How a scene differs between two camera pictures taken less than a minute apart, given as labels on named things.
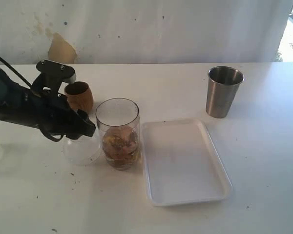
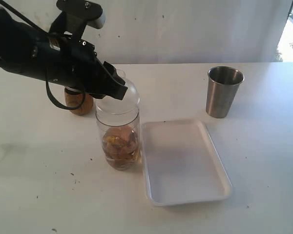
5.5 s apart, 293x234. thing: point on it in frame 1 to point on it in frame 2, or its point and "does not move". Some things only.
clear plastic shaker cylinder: x=118 y=121 does not move
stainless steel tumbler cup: x=222 y=84 does not move
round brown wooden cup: x=79 y=96 does not move
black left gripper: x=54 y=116 to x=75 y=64
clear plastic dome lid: x=82 y=151 to x=129 y=106
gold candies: x=121 y=147 does not move
